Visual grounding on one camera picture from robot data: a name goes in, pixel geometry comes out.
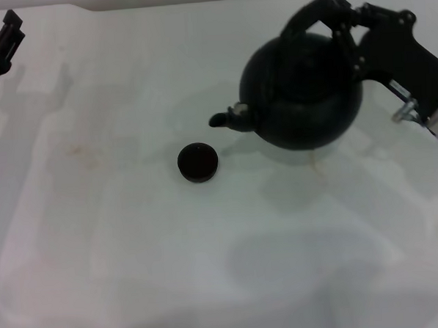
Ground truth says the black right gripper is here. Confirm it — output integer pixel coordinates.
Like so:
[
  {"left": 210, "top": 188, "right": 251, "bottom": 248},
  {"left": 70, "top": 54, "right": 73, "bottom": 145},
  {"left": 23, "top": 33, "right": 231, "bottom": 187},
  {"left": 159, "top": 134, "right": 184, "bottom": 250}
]
[{"left": 327, "top": 0, "right": 438, "bottom": 124}]

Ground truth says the black round teapot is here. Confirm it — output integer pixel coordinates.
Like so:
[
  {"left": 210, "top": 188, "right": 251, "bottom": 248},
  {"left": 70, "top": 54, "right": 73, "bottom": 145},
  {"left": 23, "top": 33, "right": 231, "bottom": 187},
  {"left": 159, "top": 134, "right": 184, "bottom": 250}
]
[{"left": 202, "top": 0, "right": 368, "bottom": 156}]

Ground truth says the small dark teacup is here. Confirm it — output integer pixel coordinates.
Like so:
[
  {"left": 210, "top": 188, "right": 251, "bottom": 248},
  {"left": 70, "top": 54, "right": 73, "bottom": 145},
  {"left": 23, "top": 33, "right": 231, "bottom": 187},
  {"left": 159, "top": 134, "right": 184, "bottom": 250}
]
[{"left": 175, "top": 141, "right": 221, "bottom": 184}]

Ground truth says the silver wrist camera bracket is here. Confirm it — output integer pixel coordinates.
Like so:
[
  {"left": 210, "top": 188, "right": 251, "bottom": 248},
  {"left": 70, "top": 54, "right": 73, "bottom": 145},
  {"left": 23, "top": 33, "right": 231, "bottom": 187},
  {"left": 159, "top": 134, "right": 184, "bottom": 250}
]
[{"left": 390, "top": 98, "right": 421, "bottom": 125}]

